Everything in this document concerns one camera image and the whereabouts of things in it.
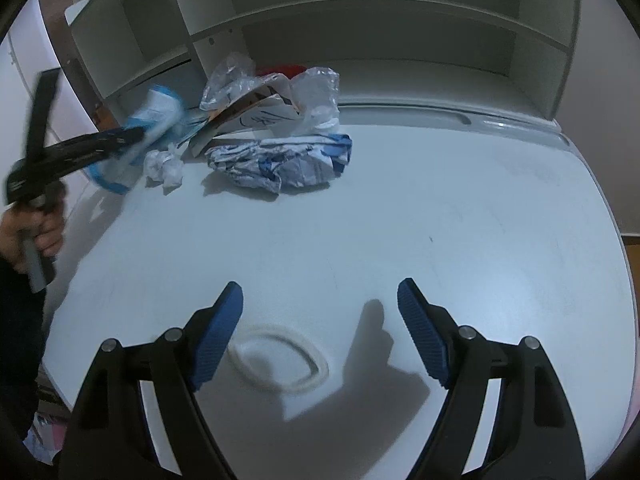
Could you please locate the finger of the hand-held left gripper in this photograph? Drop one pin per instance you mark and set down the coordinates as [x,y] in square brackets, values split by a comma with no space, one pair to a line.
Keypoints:
[44,110]
[85,150]

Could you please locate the person's left forearm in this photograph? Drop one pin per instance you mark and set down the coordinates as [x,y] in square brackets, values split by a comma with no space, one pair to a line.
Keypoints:
[15,335]

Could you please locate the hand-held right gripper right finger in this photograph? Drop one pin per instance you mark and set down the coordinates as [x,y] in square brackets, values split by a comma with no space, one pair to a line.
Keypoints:
[425,335]

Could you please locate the white desk shelf unit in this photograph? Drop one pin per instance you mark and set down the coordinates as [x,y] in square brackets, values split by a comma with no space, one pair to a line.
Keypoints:
[400,25]

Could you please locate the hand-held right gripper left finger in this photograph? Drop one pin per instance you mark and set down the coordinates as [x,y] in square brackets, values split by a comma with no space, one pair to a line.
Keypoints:
[215,335]

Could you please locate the red bowl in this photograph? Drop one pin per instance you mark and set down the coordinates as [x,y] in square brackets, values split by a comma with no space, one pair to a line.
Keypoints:
[280,70]

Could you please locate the blue and white plastic bag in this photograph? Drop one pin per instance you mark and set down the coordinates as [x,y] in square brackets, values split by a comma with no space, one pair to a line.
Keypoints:
[155,110]

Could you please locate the clear crumpled plastic bag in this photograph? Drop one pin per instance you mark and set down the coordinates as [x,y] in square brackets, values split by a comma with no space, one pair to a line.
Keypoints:
[227,80]

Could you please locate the person's left hand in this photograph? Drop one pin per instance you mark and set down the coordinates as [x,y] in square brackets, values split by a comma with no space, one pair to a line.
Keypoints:
[50,235]

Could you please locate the crumpled white tissue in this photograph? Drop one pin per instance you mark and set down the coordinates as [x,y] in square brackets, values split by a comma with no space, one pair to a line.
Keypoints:
[165,167]

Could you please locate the blue white crumpled wrapper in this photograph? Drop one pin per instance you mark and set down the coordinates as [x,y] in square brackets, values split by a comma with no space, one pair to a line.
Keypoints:
[290,162]

